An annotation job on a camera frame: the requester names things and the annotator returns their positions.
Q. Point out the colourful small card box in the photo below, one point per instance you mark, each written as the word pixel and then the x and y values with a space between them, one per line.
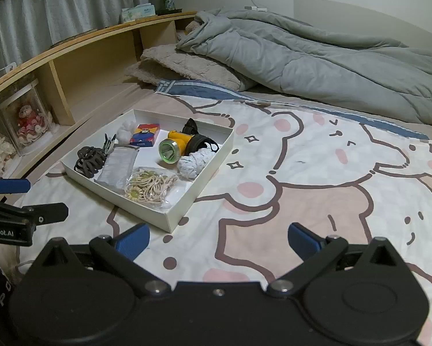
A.
pixel 145 135

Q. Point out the cartoon printed blanket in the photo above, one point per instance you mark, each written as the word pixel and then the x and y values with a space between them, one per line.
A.
pixel 327 187

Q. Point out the beige bed sheet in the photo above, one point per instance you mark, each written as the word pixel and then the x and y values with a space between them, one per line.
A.
pixel 111 101

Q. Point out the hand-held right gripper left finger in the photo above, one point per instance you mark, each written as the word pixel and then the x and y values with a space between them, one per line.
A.
pixel 133 239

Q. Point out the tissue box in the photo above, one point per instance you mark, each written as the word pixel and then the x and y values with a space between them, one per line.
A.
pixel 136 12

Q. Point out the grey curtain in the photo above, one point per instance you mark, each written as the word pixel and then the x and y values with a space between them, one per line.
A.
pixel 57 10

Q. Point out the white cloth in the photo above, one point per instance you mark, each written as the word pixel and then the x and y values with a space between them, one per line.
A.
pixel 194 162

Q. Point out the white cardboard box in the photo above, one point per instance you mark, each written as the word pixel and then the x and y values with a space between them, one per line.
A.
pixel 201 182

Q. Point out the grey duvet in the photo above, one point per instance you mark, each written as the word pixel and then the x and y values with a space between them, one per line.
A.
pixel 309 54

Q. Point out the white cotton wad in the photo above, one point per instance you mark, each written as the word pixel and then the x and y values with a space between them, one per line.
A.
pixel 125 131

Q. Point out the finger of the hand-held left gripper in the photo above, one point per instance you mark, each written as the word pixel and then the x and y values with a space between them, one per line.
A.
pixel 46 213
pixel 10 185

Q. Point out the brown hair claw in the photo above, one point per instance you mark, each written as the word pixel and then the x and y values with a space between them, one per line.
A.
pixel 89 160

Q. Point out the clear doll display case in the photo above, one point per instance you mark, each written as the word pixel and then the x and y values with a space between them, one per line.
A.
pixel 6 108

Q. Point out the wooden headboard shelf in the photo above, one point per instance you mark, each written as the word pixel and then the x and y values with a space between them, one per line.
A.
pixel 86 68

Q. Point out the doll in red dress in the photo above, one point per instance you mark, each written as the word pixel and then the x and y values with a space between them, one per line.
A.
pixel 28 122

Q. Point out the white power adapter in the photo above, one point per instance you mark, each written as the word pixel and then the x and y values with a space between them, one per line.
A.
pixel 255 8

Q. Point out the brown plush toy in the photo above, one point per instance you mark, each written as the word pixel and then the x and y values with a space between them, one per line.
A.
pixel 192 27

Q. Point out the black tray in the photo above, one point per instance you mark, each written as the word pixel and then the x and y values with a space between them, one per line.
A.
pixel 176 10

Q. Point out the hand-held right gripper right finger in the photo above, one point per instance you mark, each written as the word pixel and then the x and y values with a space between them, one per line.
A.
pixel 304 239

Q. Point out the beige fluffy blanket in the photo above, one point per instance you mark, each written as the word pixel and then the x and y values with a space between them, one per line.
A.
pixel 187 66

